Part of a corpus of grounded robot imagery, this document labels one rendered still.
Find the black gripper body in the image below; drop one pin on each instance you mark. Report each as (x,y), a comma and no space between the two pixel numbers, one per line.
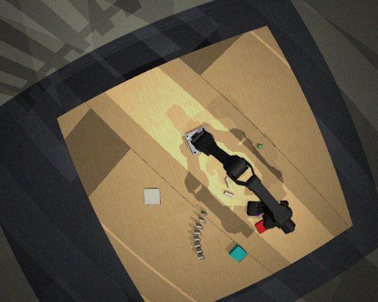
(253,208)

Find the red rectangular block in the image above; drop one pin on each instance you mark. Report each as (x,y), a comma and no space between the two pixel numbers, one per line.
(260,227)

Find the teal block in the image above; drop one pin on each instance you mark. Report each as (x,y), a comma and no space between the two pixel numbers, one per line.
(237,253)

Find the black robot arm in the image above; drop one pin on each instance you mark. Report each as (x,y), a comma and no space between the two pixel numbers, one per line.
(235,166)

